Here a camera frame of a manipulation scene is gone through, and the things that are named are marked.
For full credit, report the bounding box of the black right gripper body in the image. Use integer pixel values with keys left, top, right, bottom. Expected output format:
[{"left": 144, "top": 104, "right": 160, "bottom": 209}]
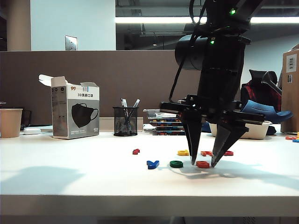
[{"left": 160, "top": 69, "right": 266, "bottom": 128}]

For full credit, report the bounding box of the black mesh pen holder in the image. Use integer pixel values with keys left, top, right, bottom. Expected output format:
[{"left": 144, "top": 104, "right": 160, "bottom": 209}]
[{"left": 113, "top": 106, "right": 139, "bottom": 137}]

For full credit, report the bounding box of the tall cardboard box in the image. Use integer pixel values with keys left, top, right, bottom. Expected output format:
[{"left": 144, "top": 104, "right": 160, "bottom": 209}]
[{"left": 281, "top": 44, "right": 299, "bottom": 133}]

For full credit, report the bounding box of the blue letter y magnet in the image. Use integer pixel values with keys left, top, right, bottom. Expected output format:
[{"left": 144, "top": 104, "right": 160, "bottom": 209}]
[{"left": 146, "top": 160, "right": 160, "bottom": 170}]

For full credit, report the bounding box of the red plaid jacket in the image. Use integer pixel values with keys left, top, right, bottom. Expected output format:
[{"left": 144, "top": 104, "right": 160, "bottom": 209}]
[{"left": 242, "top": 80, "right": 282, "bottom": 110}]

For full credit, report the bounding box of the brown paper cup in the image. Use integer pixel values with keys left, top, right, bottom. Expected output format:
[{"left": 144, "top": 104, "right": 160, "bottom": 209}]
[{"left": 0, "top": 108, "right": 23, "bottom": 138}]

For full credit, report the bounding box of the metal wall plate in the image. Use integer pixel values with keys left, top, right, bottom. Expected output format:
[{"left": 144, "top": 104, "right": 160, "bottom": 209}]
[{"left": 64, "top": 35, "right": 78, "bottom": 51}]

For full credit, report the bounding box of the black silver pen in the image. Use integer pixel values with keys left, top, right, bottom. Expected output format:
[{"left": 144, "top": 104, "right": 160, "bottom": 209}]
[
  {"left": 127, "top": 98, "right": 141, "bottom": 126},
  {"left": 120, "top": 98, "right": 131, "bottom": 128}
]

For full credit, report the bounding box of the white marker pen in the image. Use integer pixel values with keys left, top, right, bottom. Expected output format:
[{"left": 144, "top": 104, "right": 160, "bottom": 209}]
[{"left": 154, "top": 112, "right": 180, "bottom": 118}]

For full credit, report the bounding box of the grey face mask box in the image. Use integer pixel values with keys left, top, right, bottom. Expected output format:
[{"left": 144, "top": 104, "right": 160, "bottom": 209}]
[{"left": 38, "top": 74, "right": 100, "bottom": 140}]

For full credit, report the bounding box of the ceiling light strip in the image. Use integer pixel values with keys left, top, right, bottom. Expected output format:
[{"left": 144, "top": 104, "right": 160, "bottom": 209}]
[{"left": 115, "top": 16, "right": 299, "bottom": 24}]

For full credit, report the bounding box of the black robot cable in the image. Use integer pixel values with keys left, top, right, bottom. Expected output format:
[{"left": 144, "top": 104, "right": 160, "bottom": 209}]
[{"left": 169, "top": 0, "right": 206, "bottom": 100}]

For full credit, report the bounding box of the brown desk partition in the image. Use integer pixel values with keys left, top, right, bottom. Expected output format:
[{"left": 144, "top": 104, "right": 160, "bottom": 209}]
[{"left": 0, "top": 49, "right": 242, "bottom": 126}]

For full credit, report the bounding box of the black office chair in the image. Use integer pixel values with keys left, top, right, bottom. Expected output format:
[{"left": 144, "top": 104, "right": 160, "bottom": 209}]
[{"left": 240, "top": 69, "right": 283, "bottom": 112}]

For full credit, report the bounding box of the white earbuds case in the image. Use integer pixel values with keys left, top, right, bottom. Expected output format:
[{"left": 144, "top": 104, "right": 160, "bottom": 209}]
[{"left": 23, "top": 127, "right": 42, "bottom": 135}]

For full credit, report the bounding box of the white flat device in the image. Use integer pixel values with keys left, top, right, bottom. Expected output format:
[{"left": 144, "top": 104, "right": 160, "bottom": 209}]
[{"left": 21, "top": 125, "right": 54, "bottom": 133}]

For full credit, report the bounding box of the blue rubber slipper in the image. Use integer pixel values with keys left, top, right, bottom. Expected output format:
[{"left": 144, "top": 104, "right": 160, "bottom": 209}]
[
  {"left": 240, "top": 99, "right": 294, "bottom": 136},
  {"left": 200, "top": 120, "right": 212, "bottom": 133}
]

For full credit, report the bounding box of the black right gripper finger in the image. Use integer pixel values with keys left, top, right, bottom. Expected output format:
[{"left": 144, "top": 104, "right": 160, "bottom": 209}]
[
  {"left": 182, "top": 112, "right": 203, "bottom": 165},
  {"left": 211, "top": 123, "right": 249, "bottom": 168}
]

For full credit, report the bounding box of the beige pulp bowl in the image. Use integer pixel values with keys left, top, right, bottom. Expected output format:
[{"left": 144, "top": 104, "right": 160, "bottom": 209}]
[{"left": 208, "top": 120, "right": 273, "bottom": 140}]

